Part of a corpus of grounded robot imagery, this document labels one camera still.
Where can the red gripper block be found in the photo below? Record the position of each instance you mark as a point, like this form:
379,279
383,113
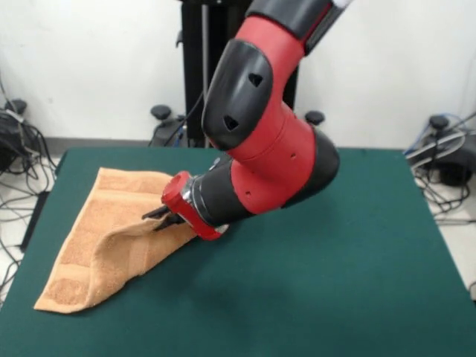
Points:
182,204

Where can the tan terry towel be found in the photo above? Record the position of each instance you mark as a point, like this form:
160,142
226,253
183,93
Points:
104,238

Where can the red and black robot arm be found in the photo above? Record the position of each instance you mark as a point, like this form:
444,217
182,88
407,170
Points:
267,130

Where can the black floor base foot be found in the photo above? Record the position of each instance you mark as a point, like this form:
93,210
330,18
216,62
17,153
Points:
7,148
453,167

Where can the dark green table cloth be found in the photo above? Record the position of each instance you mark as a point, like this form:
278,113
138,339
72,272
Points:
334,297

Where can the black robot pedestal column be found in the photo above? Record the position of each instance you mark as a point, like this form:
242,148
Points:
201,56

